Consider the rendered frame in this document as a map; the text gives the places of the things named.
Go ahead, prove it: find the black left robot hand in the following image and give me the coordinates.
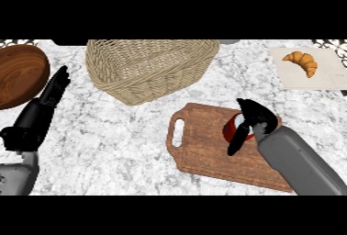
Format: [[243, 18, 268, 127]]
[[0, 64, 72, 152]]

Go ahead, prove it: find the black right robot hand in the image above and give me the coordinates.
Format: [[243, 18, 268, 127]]
[[226, 97, 280, 157]]

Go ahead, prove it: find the brown wooden cutting board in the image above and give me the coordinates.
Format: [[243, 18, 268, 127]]
[[165, 102, 295, 194]]

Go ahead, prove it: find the beige wicker basket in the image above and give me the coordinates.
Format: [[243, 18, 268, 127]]
[[84, 39, 221, 106]]

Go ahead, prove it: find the brown wooden bowl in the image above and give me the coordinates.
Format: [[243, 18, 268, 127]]
[[0, 44, 51, 111]]

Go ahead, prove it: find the golden croissant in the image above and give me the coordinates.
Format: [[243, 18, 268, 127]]
[[280, 50, 319, 79]]

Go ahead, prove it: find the black patterned trivet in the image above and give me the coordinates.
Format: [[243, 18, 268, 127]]
[[310, 39, 347, 61], [0, 39, 41, 50]]

